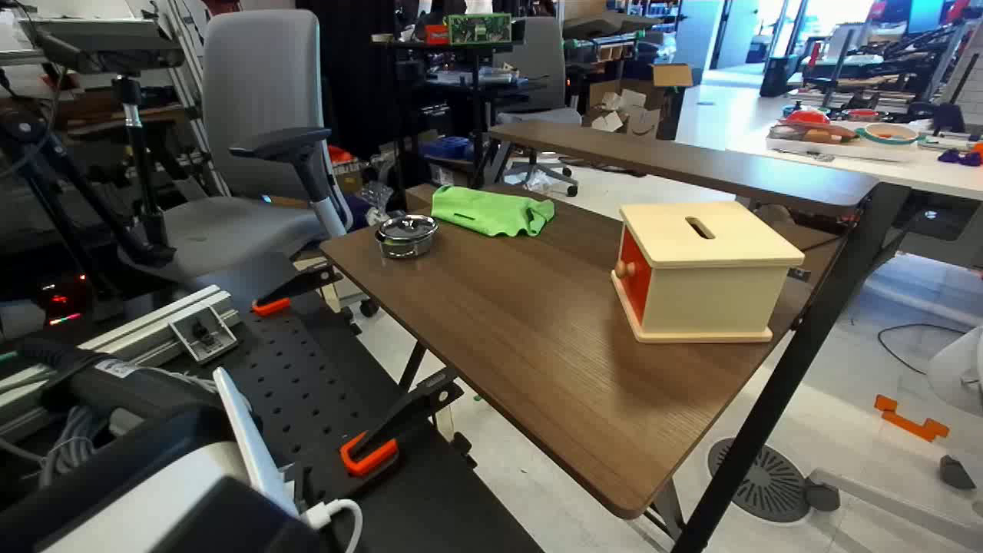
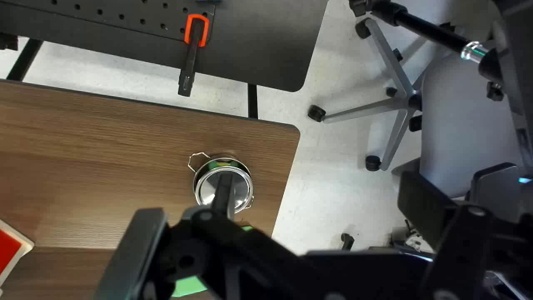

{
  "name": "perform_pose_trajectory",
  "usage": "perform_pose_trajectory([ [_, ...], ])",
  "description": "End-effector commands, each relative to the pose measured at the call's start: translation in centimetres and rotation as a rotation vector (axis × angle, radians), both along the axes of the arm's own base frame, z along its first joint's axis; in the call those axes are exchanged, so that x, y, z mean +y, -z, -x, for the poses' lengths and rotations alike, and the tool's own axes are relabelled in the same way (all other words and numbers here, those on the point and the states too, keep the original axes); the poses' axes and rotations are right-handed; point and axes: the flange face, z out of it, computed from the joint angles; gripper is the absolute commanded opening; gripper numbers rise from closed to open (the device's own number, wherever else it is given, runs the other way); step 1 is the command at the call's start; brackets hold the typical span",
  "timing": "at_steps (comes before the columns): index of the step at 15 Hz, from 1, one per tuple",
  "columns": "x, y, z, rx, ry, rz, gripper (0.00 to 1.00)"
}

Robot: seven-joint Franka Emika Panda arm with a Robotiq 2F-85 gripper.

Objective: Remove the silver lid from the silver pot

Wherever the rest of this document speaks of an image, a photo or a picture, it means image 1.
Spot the orange clamp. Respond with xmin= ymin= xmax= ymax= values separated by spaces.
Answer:
xmin=253 ymin=268 xmax=339 ymax=319
xmin=339 ymin=370 xmax=466 ymax=480

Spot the small silver pot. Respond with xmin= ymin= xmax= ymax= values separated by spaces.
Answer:
xmin=376 ymin=233 xmax=435 ymax=261

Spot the black tripod stand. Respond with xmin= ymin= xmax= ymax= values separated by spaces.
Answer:
xmin=0 ymin=75 xmax=174 ymax=273

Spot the orange clamp far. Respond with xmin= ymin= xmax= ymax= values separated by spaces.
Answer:
xmin=253 ymin=268 xmax=339 ymax=319

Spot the orange clamp near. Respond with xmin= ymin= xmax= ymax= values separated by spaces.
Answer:
xmin=339 ymin=370 xmax=466 ymax=480

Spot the round floor drain cover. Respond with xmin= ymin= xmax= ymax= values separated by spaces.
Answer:
xmin=733 ymin=445 xmax=841 ymax=523

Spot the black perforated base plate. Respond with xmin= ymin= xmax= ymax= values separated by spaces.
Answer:
xmin=217 ymin=312 xmax=539 ymax=553

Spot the grey office chair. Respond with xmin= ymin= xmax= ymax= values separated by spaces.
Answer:
xmin=122 ymin=9 xmax=355 ymax=284

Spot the aluminium extrusion rail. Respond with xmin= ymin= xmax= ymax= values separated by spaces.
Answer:
xmin=2 ymin=285 xmax=242 ymax=407

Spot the orange floor bracket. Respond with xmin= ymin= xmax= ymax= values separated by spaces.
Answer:
xmin=873 ymin=392 xmax=948 ymax=443

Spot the white cable plug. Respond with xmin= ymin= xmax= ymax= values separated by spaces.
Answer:
xmin=303 ymin=499 xmax=364 ymax=553

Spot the green cloth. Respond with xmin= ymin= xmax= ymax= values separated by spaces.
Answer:
xmin=429 ymin=187 xmax=555 ymax=236

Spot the cream wooden coin box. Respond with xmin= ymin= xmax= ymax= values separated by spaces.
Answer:
xmin=612 ymin=202 xmax=805 ymax=345

